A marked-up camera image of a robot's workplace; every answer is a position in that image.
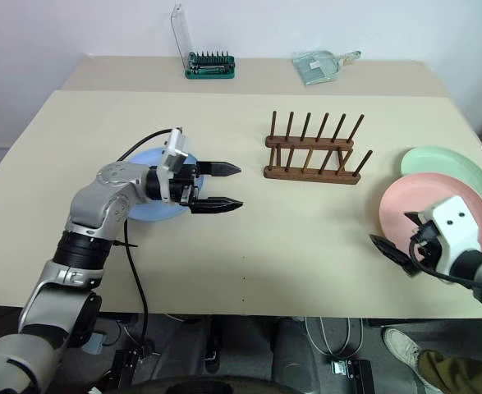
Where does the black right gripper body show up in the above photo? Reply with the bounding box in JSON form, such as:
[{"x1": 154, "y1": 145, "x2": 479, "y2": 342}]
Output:
[{"x1": 410, "y1": 220, "x2": 443, "y2": 264}]

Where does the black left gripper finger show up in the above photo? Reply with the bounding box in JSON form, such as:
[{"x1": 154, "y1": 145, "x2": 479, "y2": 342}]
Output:
[
  {"x1": 195, "y1": 161, "x2": 243, "y2": 179},
  {"x1": 189, "y1": 196, "x2": 244, "y2": 216}
]

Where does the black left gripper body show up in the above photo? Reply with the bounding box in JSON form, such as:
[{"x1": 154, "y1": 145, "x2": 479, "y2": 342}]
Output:
[{"x1": 168, "y1": 162, "x2": 204, "y2": 207}]

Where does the wooden dish rack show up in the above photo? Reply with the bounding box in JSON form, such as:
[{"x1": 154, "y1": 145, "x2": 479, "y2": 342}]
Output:
[{"x1": 263, "y1": 110, "x2": 374, "y2": 186}]

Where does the pink plate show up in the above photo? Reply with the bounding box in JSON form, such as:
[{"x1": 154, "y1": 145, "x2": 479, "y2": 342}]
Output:
[{"x1": 378, "y1": 172, "x2": 482, "y2": 264}]

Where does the blue plate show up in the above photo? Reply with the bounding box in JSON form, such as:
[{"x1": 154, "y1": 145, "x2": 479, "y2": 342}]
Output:
[{"x1": 121, "y1": 148, "x2": 205, "y2": 223}]

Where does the green plate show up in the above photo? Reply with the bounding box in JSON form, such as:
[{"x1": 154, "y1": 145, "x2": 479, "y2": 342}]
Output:
[{"x1": 400, "y1": 145, "x2": 482, "y2": 208}]

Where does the white sneaker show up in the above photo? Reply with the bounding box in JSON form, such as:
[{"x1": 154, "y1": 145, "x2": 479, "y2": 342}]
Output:
[{"x1": 383, "y1": 327, "x2": 434, "y2": 392}]

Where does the green screwdriver bit set case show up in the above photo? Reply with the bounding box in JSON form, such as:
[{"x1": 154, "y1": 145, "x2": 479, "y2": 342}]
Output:
[{"x1": 170, "y1": 2, "x2": 237, "y2": 80}]

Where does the black box with metal clasp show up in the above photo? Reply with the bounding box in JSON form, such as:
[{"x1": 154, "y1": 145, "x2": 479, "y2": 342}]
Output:
[{"x1": 330, "y1": 358, "x2": 376, "y2": 394}]

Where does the olive trouser leg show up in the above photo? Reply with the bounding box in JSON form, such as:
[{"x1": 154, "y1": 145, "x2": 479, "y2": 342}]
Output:
[{"x1": 415, "y1": 349, "x2": 482, "y2": 394}]

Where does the clear green dustpan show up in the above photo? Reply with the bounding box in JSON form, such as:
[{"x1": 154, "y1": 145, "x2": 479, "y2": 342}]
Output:
[{"x1": 292, "y1": 49, "x2": 363, "y2": 88}]

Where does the black box under table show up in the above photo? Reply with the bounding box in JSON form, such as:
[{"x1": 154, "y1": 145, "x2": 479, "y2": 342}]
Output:
[{"x1": 110, "y1": 346, "x2": 160, "y2": 387}]

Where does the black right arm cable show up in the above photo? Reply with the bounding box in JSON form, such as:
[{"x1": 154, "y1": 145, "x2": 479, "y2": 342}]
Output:
[{"x1": 408, "y1": 239, "x2": 482, "y2": 293}]

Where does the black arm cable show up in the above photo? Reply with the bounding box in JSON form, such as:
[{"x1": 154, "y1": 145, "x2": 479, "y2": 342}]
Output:
[
  {"x1": 408, "y1": 239, "x2": 482, "y2": 293},
  {"x1": 115, "y1": 128, "x2": 174, "y2": 359}
]

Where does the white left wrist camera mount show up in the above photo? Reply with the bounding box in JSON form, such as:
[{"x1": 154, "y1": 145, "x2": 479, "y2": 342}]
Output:
[{"x1": 157, "y1": 126, "x2": 193, "y2": 205}]

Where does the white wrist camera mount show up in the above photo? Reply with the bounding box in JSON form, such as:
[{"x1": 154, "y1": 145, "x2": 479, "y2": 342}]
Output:
[
  {"x1": 422, "y1": 195, "x2": 482, "y2": 277},
  {"x1": 157, "y1": 126, "x2": 193, "y2": 205}
]

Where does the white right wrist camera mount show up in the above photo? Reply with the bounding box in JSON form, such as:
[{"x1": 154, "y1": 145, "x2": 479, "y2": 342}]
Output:
[{"x1": 422, "y1": 195, "x2": 482, "y2": 277}]

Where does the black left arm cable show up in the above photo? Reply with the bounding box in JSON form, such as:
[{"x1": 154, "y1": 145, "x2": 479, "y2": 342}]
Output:
[{"x1": 115, "y1": 128, "x2": 174, "y2": 359}]

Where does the white cable loop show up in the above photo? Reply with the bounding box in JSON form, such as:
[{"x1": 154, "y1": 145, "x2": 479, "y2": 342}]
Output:
[{"x1": 304, "y1": 316, "x2": 365, "y2": 359}]

